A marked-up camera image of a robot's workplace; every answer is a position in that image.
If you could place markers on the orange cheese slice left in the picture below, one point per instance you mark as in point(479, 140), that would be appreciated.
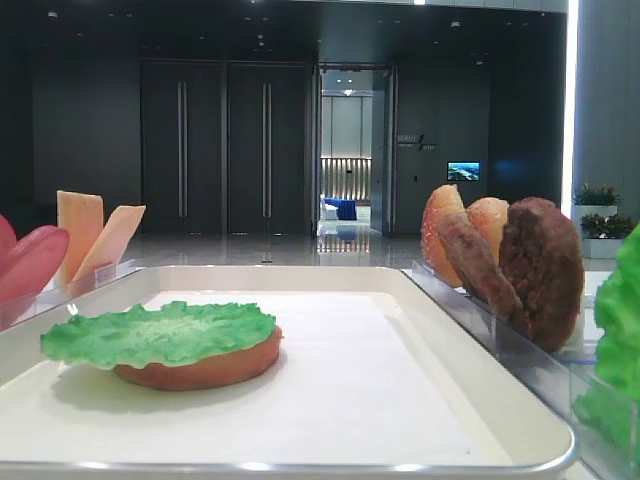
point(82, 216)

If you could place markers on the white planter with plants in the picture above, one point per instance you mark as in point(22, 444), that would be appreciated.
point(604, 235)
point(594, 200)

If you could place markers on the white rectangular tray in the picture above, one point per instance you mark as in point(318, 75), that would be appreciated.
point(374, 381)

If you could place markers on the orange cheese slice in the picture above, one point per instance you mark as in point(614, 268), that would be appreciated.
point(112, 242)
point(82, 216)

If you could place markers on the white planter with plants lower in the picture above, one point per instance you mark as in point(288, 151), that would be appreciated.
point(604, 235)

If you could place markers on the bottom bread slice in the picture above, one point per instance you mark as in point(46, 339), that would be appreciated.
point(210, 372)

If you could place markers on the bread slice near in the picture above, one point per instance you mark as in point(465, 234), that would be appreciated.
point(489, 215)

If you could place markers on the red tomato slice front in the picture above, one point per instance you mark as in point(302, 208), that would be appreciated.
point(32, 262)

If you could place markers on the thick brown meat patty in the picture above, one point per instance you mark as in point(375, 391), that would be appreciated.
point(540, 254)

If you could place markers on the red tomato slice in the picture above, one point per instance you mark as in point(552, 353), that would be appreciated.
point(32, 262)
point(8, 243)

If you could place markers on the green lettuce leaf on bun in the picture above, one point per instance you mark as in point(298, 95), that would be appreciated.
point(176, 334)

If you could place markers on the orange cheese slice right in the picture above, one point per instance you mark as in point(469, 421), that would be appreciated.
point(112, 242)

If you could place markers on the red tomato slice rear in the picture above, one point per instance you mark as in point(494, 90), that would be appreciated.
point(8, 243)

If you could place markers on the dark double door right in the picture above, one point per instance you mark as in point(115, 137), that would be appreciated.
point(266, 148)

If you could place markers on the white planter with plants upper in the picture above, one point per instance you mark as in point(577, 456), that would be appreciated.
point(594, 200)

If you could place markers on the clear acrylic holder right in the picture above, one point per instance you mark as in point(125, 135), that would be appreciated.
point(558, 379)

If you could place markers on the blue sofa in hallway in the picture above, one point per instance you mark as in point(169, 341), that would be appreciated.
point(345, 208)

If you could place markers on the green lettuce in holder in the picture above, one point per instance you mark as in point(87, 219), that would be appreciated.
point(616, 311)

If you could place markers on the wall display screen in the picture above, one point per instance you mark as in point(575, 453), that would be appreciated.
point(463, 171)

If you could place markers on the clear acrylic holder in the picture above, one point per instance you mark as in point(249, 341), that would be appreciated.
point(22, 309)
point(558, 379)

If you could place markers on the clear acrylic holder left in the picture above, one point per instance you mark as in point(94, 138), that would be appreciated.
point(22, 309)

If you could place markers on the thin brown meat patty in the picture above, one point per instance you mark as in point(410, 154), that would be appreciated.
point(472, 261)

